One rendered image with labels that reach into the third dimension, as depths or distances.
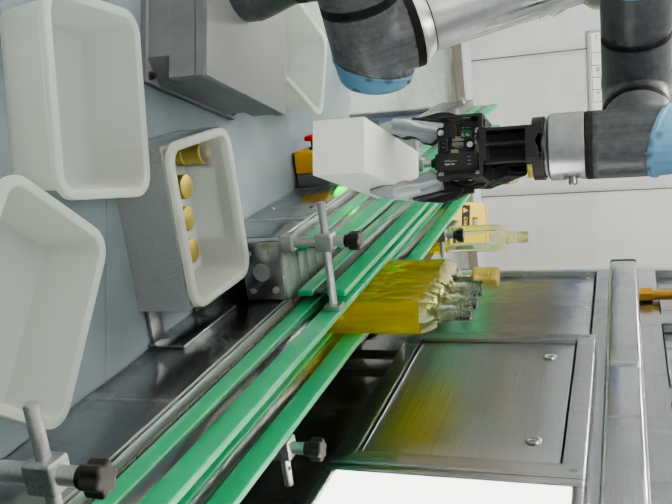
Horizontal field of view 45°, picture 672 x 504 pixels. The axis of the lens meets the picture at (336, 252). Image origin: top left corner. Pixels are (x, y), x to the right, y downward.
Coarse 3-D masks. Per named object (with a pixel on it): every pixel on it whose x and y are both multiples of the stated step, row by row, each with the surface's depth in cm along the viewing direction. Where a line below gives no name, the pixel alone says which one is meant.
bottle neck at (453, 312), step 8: (440, 304) 127; (448, 304) 126; (456, 304) 126; (464, 304) 125; (440, 312) 126; (448, 312) 125; (456, 312) 125; (464, 312) 125; (440, 320) 127; (448, 320) 126; (456, 320) 126; (464, 320) 125
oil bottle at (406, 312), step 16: (352, 304) 129; (368, 304) 128; (384, 304) 127; (400, 304) 126; (416, 304) 125; (432, 304) 126; (352, 320) 130; (368, 320) 129; (384, 320) 128; (400, 320) 127; (416, 320) 126; (432, 320) 126
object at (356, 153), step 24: (336, 120) 88; (360, 120) 87; (336, 144) 88; (360, 144) 87; (384, 144) 94; (336, 168) 88; (360, 168) 87; (384, 168) 94; (408, 168) 105; (360, 192) 105
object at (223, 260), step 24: (192, 144) 106; (216, 144) 115; (168, 168) 101; (192, 168) 117; (216, 168) 117; (216, 192) 118; (216, 216) 119; (240, 216) 118; (216, 240) 120; (240, 240) 119; (192, 264) 105; (216, 264) 121; (240, 264) 120; (192, 288) 105; (216, 288) 111
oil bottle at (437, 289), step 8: (368, 288) 135; (376, 288) 135; (384, 288) 134; (392, 288) 134; (400, 288) 133; (408, 288) 133; (416, 288) 132; (424, 288) 132; (432, 288) 131; (440, 288) 132; (440, 296) 131
